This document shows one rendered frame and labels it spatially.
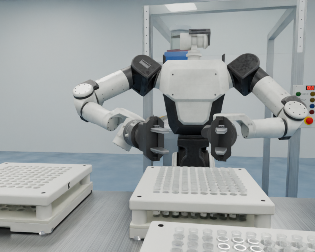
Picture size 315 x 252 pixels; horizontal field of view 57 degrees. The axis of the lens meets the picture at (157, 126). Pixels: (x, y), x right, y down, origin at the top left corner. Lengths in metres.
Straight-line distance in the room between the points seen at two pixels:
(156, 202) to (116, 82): 0.74
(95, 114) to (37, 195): 0.53
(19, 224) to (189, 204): 0.31
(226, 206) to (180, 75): 0.72
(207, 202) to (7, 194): 0.36
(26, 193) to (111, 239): 0.18
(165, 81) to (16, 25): 5.45
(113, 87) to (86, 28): 4.70
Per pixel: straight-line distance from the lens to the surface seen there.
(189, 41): 1.22
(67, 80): 5.86
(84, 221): 0.63
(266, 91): 1.18
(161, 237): 0.39
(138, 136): 0.85
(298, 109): 1.11
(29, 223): 0.60
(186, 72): 1.15
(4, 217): 0.63
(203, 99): 1.14
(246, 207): 0.52
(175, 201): 0.51
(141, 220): 0.53
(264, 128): 1.05
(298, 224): 0.66
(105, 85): 1.17
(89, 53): 5.75
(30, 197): 0.58
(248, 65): 1.22
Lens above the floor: 1.09
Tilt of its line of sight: 6 degrees down
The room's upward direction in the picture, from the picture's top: straight up
